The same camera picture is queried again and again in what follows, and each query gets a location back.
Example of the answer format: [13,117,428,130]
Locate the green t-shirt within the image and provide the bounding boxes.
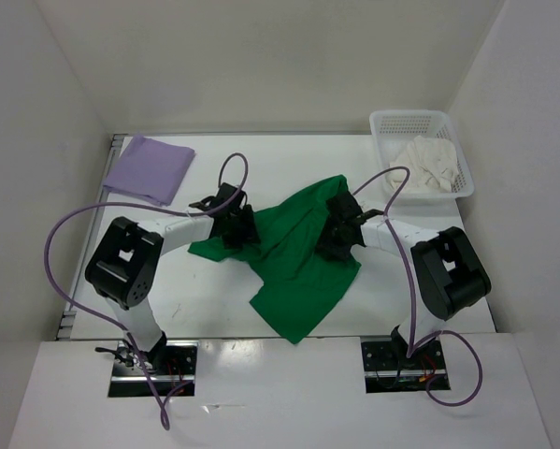
[188,175,361,344]

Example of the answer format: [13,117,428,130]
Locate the purple t-shirt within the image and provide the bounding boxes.
[103,135,195,206]

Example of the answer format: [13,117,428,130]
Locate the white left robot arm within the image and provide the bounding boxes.
[85,182,260,374]

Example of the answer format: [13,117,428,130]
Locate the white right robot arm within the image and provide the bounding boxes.
[251,192,492,368]

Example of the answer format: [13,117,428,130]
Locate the white t-shirt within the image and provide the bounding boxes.
[389,136,460,195]

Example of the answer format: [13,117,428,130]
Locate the white plastic basket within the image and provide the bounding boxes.
[369,109,475,204]

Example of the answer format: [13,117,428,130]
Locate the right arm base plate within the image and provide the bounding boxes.
[361,336,451,394]

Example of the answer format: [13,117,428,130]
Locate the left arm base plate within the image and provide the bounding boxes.
[94,340,199,398]

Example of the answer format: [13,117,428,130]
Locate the aluminium table edge rail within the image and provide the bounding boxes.
[55,134,127,341]

